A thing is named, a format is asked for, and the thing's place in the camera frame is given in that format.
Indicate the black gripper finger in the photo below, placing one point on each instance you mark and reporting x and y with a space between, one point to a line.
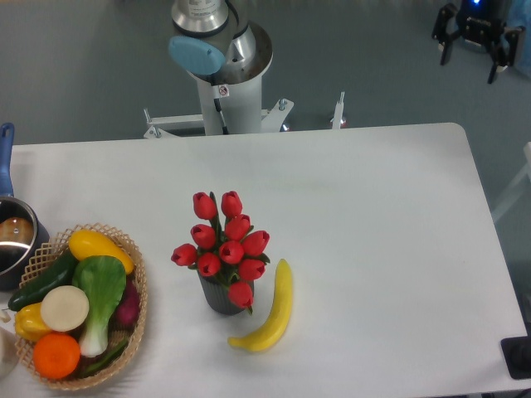
503 47
441 34

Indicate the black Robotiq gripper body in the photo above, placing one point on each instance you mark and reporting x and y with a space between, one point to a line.
481 23

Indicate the red tulip bouquet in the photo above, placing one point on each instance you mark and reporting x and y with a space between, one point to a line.
225 245

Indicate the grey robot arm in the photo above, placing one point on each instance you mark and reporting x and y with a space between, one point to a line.
215 41

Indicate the dark grey ribbed vase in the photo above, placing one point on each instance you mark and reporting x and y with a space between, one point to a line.
216 295

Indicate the black device at table edge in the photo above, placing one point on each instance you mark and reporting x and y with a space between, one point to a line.
516 351

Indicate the yellow banana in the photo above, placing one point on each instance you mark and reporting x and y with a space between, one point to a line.
273 328

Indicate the yellow squash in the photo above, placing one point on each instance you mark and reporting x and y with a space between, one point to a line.
87 243

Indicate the green bok choy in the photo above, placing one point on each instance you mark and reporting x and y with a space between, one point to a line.
102 278

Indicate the purple sweet potato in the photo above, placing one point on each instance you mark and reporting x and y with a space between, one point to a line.
127 313

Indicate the green cucumber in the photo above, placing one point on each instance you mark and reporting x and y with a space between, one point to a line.
58 274

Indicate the green chili pepper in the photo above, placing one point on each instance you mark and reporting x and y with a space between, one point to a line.
104 361

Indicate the orange fruit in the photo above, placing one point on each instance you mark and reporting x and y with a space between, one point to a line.
56 355

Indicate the yellow bell pepper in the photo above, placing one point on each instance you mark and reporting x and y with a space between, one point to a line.
29 323

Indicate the white garlic piece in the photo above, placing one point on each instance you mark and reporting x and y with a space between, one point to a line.
4 316

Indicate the woven wicker basket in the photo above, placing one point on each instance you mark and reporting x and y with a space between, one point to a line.
43 258

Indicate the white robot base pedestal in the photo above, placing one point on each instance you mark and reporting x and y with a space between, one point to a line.
225 109

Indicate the blue handled saucepan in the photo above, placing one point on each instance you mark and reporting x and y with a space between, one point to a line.
21 231

